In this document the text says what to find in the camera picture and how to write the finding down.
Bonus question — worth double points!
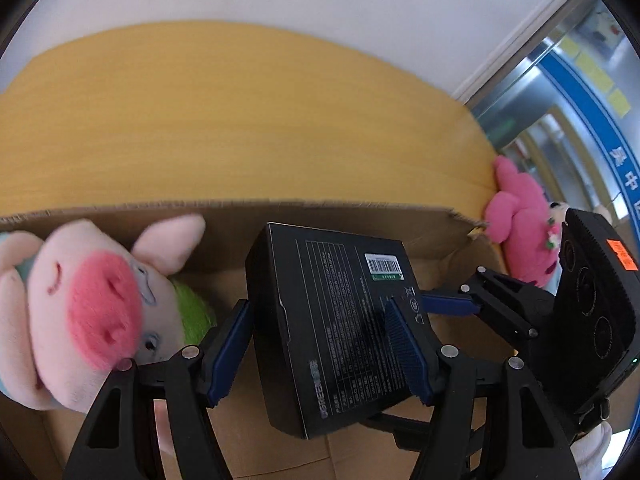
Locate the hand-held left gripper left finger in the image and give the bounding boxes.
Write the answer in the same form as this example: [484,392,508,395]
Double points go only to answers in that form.
[62,299,254,480]

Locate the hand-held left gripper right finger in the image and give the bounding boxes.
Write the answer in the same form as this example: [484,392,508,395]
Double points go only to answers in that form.
[384,297,582,480]

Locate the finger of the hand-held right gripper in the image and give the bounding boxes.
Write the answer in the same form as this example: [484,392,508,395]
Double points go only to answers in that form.
[421,266,554,345]
[360,410,437,450]

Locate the brown cardboard box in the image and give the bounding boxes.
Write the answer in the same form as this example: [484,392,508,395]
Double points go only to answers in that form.
[0,200,551,480]

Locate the black product box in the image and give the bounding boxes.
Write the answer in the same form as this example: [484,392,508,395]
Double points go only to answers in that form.
[244,222,427,441]

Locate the person's right forearm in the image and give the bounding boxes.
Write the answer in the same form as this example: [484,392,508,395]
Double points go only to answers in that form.
[570,417,614,480]

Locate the yellow wooden desktop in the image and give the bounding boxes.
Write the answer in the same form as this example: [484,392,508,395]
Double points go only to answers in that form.
[0,20,501,217]

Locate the magenta plush toy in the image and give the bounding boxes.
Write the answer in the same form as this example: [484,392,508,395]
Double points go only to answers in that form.
[482,155,572,289]

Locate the pink pig plush toy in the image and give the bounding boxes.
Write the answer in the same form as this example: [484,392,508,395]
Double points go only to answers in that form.
[0,214,219,414]

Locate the glass door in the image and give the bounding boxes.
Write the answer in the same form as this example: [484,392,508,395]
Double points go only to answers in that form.
[467,0,640,241]

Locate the blue sign band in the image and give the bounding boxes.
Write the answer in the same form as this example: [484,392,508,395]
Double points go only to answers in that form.
[540,49,640,221]

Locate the white door frame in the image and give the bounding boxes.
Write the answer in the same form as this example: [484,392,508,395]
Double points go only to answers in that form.
[452,0,597,107]

